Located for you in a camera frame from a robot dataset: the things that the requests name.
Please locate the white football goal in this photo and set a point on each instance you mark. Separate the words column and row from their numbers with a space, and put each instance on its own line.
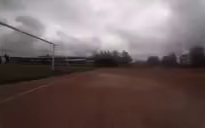
column 53, row 56

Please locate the group of dark trees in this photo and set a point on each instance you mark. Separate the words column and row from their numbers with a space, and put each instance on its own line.
column 111, row 57

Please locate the red clay sports ground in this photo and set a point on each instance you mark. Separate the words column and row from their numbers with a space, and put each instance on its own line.
column 116, row 96

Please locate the long low building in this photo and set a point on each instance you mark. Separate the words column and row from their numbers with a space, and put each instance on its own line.
column 40, row 60

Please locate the row of dark buildings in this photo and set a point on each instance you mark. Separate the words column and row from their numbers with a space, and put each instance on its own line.
column 186, row 58

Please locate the dark grass field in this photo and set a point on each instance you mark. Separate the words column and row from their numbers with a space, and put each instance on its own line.
column 16, row 73

